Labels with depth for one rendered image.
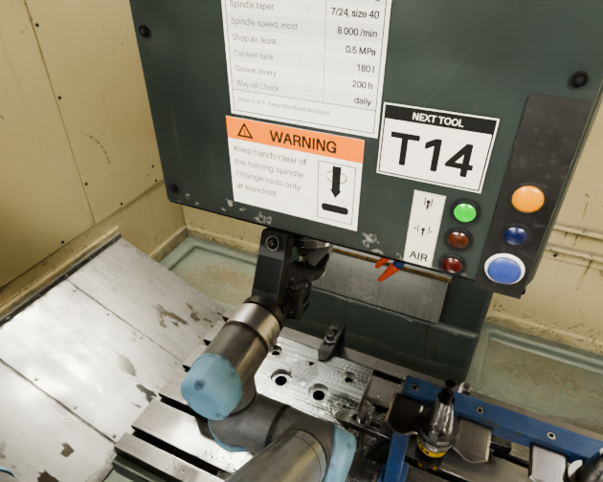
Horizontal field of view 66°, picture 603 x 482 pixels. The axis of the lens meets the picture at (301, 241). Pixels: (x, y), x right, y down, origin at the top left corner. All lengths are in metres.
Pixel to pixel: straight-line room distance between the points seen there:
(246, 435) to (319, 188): 0.36
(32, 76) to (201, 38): 1.13
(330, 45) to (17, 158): 1.27
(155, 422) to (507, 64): 1.07
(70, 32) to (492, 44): 1.43
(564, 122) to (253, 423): 0.51
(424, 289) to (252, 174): 0.92
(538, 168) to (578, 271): 1.33
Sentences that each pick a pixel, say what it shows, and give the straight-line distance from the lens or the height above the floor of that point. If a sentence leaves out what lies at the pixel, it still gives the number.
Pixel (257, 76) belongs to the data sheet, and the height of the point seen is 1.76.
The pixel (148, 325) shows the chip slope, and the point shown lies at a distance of 1.72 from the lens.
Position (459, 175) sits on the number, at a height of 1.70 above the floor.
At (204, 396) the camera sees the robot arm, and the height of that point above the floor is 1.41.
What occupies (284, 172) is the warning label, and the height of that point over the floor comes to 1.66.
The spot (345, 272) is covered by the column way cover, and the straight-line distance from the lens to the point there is 1.41.
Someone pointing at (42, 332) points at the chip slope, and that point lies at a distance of 1.69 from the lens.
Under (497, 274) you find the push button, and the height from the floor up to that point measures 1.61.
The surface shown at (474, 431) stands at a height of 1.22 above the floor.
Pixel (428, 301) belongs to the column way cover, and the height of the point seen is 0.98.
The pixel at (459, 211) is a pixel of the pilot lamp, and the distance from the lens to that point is 0.46.
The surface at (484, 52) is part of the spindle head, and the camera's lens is 0.41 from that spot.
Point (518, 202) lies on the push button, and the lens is 0.45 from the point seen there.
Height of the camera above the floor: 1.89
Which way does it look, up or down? 36 degrees down
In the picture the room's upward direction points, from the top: straight up
